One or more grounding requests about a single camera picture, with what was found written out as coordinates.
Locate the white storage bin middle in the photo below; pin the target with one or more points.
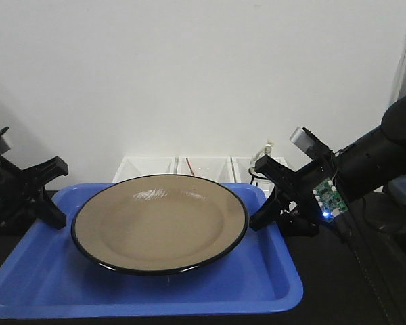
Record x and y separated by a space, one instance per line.
218 169

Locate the white storage bin left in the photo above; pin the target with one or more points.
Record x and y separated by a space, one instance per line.
132 167

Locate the beige plate black rim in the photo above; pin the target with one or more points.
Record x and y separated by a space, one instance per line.
160 224

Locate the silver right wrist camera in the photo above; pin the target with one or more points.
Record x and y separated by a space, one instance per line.
308 143

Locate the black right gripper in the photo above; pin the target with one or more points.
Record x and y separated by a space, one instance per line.
293 204

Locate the white storage bin right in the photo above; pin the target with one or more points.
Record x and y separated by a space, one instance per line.
244 172

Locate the white storage bin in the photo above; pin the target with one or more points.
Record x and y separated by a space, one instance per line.
218 169
244 172
132 167

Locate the green circuit board right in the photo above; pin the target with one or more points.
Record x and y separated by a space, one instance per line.
329 200

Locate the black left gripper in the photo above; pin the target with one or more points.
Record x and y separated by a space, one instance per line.
23 196

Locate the blue plastic tray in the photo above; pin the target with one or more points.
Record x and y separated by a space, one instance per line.
46 276

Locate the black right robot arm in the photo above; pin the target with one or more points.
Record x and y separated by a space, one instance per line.
368 163

